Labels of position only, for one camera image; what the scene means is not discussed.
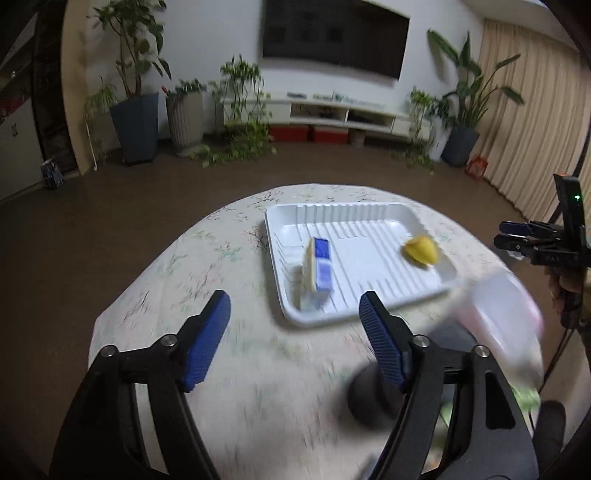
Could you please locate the trailing green vine plant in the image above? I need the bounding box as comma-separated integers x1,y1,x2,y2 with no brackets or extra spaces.
189,55,276,168

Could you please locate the wall-mounted black television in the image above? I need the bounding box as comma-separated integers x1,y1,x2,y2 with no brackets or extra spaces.
263,0,410,79

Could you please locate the tall leafy houseplant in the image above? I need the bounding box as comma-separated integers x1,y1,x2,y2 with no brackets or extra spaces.
92,0,171,100

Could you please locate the floral white tablecloth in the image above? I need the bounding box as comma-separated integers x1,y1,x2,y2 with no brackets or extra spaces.
89,184,504,479

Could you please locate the beige curtain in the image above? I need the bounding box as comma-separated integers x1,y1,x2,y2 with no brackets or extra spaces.
473,20,590,221

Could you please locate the large-leaf plant in pot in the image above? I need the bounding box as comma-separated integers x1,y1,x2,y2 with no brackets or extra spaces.
427,29,525,167

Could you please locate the white tv cabinet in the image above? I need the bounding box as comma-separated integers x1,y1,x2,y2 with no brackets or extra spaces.
222,91,433,142

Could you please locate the dark blue planter pot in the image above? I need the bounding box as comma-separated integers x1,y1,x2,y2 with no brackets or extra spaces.
110,93,159,166

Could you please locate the ribbed grey planter pot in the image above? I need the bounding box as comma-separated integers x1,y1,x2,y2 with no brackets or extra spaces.
166,92,204,157

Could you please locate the person's right hand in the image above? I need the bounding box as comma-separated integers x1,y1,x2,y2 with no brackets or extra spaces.
546,267,590,329

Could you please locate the red storage box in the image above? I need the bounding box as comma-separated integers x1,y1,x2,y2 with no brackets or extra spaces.
312,126,349,145
270,125,308,143

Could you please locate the white plastic tray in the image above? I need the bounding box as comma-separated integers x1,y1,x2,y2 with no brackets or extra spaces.
266,202,460,327

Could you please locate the translucent white plastic box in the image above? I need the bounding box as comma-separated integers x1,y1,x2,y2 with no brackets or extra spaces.
451,269,544,388

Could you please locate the small blue tissue pack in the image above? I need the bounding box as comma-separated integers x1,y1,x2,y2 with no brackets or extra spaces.
301,237,334,296

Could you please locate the black cylindrical container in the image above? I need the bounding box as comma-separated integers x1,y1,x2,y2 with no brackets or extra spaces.
346,362,405,431

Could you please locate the yellow egg-shaped sponge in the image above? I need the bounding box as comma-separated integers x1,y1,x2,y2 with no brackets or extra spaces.
403,236,439,266

